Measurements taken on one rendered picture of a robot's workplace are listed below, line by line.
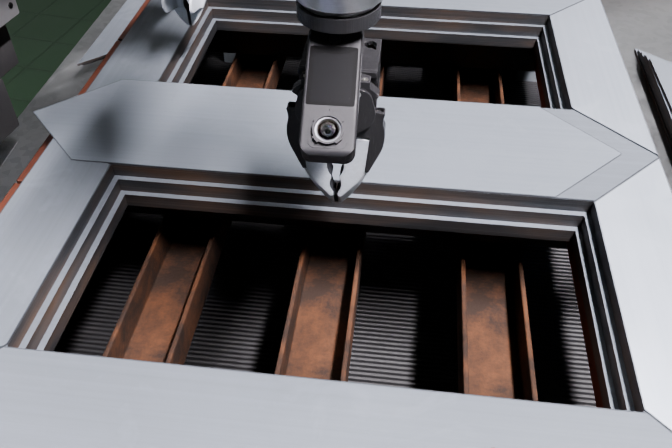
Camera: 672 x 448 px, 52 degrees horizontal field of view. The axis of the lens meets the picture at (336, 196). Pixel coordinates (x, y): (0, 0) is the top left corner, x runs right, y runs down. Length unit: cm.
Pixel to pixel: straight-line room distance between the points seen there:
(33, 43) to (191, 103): 217
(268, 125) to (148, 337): 31
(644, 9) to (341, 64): 104
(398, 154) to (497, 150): 12
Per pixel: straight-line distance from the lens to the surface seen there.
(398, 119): 89
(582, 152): 89
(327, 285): 93
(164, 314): 93
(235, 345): 104
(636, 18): 150
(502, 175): 82
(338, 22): 56
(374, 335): 104
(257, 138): 86
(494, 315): 92
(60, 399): 65
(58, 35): 310
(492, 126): 90
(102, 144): 89
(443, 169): 82
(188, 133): 88
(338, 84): 57
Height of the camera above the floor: 138
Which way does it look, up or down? 42 degrees down
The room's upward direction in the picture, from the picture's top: straight up
